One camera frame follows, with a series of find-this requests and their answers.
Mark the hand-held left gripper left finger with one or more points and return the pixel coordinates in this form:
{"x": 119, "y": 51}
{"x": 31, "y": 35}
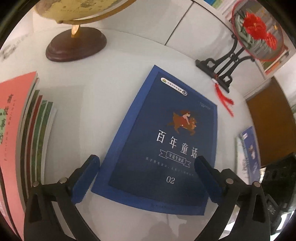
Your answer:
{"x": 85, "y": 180}

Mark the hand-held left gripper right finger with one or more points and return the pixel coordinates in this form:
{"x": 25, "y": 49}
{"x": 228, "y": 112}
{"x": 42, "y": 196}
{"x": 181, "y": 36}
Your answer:
{"x": 208, "y": 183}

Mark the pale blue meadow cover book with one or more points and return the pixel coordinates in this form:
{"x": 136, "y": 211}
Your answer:
{"x": 248, "y": 150}

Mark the dark blue storybook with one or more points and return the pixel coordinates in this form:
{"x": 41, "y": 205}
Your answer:
{"x": 150, "y": 115}

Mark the neat stack of picture books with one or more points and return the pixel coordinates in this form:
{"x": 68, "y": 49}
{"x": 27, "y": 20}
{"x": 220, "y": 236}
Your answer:
{"x": 13, "y": 115}

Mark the brown wooden panel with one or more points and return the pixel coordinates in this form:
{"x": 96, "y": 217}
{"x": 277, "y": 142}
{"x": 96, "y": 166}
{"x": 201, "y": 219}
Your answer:
{"x": 272, "y": 120}

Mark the red tassel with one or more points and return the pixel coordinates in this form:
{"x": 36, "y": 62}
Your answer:
{"x": 223, "y": 99}

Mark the antique style desk globe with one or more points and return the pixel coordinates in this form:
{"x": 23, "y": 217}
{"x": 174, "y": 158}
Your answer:
{"x": 76, "y": 46}

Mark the white bookshelf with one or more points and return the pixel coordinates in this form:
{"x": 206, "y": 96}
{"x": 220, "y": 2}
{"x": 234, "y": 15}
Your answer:
{"x": 196, "y": 27}

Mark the row of white blue paperbacks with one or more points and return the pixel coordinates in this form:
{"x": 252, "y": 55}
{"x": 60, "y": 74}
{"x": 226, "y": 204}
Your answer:
{"x": 219, "y": 4}

